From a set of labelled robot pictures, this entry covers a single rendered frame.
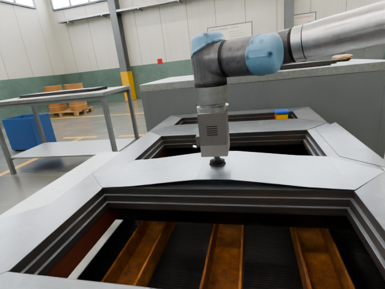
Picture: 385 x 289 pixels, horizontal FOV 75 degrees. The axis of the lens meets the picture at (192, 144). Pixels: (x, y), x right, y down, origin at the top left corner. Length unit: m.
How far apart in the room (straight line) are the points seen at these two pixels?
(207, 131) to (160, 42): 9.60
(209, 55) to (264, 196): 0.32
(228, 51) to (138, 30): 9.99
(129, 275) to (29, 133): 4.49
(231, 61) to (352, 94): 1.04
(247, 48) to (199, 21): 9.25
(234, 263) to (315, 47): 0.51
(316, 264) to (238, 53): 0.49
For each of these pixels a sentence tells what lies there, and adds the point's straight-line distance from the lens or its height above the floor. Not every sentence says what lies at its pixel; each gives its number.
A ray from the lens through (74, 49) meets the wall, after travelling 12.00.
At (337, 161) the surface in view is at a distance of 0.72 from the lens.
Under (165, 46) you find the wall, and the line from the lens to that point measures 10.05.
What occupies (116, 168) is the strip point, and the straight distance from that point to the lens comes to 0.78.
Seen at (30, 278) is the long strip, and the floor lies 0.87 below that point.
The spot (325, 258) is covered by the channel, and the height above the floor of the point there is 0.68.
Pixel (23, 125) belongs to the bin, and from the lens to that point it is 5.07.
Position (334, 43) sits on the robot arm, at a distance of 0.59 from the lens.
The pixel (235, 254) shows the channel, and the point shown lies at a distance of 0.68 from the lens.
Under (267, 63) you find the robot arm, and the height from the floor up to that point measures 1.12.
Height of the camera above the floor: 1.14
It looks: 18 degrees down
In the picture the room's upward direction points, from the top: 6 degrees counter-clockwise
